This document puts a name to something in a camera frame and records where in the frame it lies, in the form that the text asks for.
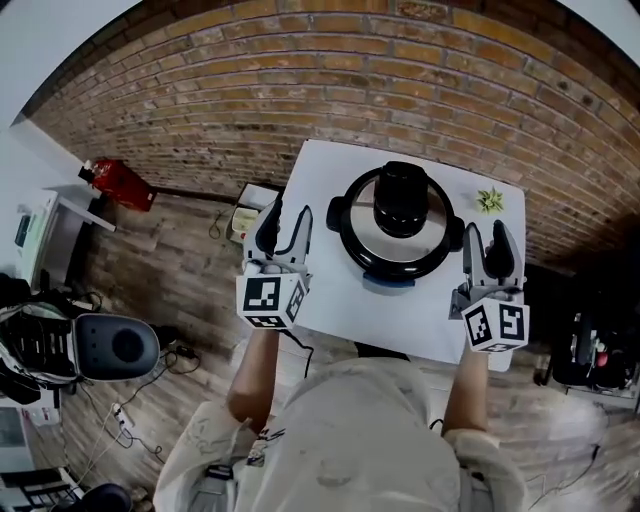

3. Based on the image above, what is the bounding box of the small green plant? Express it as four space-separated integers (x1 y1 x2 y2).
474 187 505 216

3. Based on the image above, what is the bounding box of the black pressure cooker pot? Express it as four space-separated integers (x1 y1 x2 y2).
362 269 419 296

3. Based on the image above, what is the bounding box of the white power strip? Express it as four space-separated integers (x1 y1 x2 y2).
110 401 137 432

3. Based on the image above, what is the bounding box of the black cart with bottles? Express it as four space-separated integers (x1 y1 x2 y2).
547 294 640 399

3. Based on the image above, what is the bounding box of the person's beige shirt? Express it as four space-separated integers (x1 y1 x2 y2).
152 355 530 512

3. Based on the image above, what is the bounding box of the black office chair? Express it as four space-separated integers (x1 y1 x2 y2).
49 299 162 396

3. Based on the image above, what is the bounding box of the red metal box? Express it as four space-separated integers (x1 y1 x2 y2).
78 158 155 214

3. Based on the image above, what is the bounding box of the white drawer cabinet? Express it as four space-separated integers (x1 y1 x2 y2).
227 182 281 246

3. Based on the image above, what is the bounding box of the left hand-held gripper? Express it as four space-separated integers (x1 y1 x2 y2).
235 198 315 331

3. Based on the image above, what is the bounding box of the grey shoulder strap with buckle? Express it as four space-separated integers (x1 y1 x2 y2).
457 467 494 512
197 464 236 512

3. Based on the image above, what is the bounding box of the person's right forearm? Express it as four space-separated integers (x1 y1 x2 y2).
439 347 492 436

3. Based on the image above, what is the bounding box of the white desk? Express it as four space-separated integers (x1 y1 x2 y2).
14 182 119 296

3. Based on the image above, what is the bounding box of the black pressure cooker lid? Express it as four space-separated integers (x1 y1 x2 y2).
326 160 464 281

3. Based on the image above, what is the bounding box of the white table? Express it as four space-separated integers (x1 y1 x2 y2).
279 139 527 374

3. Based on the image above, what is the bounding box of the cream box with red button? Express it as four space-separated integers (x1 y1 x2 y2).
230 207 259 244

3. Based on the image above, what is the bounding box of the person's left forearm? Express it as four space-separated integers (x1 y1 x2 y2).
225 324 282 436

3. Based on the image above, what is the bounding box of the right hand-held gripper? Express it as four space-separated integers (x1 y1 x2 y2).
447 218 531 355

